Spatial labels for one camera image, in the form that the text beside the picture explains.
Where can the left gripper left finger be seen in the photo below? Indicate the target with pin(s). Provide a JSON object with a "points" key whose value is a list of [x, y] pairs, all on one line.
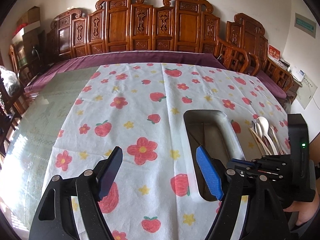
{"points": [[54, 217]]}

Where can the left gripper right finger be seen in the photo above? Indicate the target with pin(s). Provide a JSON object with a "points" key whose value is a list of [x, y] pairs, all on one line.
{"points": [[264, 218]]}

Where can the grey sleeve forearm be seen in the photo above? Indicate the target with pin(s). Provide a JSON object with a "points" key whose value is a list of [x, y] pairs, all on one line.
{"points": [[314, 175]]}

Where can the person's right hand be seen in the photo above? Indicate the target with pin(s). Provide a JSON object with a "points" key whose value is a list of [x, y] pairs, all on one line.
{"points": [[306, 210]]}

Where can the light bamboo chopstick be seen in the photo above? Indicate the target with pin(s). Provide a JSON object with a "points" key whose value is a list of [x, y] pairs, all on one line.
{"points": [[255, 137]]}

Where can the small white ceramic spoon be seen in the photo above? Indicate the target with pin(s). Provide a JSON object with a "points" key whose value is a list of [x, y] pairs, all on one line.
{"points": [[260, 136]]}

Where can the large white ceramic spoon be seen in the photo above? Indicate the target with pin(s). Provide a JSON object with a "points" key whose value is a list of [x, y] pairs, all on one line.
{"points": [[263, 122]]}

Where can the purple armchair cushion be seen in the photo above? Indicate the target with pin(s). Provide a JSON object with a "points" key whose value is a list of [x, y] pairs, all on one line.
{"points": [[275, 90]]}

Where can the metal rectangular tray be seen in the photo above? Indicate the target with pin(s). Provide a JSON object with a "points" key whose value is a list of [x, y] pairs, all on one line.
{"points": [[213, 130]]}

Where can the strawberry flower tablecloth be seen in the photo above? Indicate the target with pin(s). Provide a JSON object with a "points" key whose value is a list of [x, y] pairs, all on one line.
{"points": [[139, 107]]}

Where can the red framed picture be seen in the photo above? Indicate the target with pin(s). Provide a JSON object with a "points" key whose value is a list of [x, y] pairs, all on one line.
{"points": [[273, 53]]}

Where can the carved wooden armchair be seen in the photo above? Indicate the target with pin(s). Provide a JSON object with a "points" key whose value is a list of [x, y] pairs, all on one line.
{"points": [[245, 51]]}

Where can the carved wooden sofa bench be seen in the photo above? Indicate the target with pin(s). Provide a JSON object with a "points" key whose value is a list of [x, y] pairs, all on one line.
{"points": [[132, 25]]}

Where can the cardboard boxes stack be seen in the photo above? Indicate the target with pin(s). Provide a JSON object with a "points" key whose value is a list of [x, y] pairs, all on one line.
{"points": [[30, 20]]}

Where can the wall notice board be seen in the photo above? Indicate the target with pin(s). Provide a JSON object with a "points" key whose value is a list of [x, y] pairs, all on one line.
{"points": [[305, 24]]}

